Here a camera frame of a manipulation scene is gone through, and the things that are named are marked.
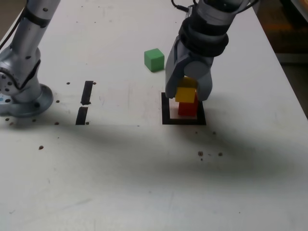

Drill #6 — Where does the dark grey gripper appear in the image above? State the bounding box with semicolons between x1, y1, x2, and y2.
165;36;214;102

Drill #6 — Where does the yellow cube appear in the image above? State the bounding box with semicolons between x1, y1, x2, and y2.
175;76;198;103

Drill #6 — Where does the red cube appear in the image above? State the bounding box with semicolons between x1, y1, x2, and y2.
178;92;199;116

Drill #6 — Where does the green cube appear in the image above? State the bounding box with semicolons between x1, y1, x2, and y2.
144;48;166;72

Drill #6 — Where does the black tape square outline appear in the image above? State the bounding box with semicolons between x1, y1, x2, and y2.
161;92;207;126

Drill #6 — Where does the black tape strip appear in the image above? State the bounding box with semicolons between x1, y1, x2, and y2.
75;80;94;126

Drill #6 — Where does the black camera cable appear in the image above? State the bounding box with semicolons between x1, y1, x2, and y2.
171;0;191;12

